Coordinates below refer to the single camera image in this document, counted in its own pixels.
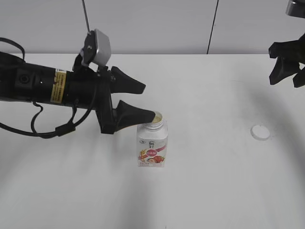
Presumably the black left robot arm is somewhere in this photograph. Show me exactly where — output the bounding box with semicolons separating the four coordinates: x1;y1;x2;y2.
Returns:
0;52;155;134

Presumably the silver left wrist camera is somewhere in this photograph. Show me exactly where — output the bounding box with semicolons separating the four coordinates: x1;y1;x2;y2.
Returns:
80;29;111;67

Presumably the white yili changqing yogurt bottle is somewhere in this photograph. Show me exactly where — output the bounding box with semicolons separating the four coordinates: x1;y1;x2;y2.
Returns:
136;112;168;167

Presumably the white round bottle cap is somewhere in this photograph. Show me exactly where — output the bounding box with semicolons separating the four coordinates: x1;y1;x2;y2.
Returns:
250;125;270;141

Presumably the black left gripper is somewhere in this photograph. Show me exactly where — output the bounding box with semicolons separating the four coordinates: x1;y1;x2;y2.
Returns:
63;66;155;134

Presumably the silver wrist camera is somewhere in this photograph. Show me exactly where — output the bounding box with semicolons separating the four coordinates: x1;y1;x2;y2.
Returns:
285;0;305;18
80;29;111;67

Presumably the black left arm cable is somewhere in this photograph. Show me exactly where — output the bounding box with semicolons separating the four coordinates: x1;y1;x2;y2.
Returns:
0;37;98;139

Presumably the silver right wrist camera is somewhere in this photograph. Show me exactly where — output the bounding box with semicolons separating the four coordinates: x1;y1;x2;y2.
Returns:
285;0;305;18

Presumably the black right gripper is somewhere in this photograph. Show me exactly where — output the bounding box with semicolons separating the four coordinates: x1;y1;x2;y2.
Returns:
268;34;305;88

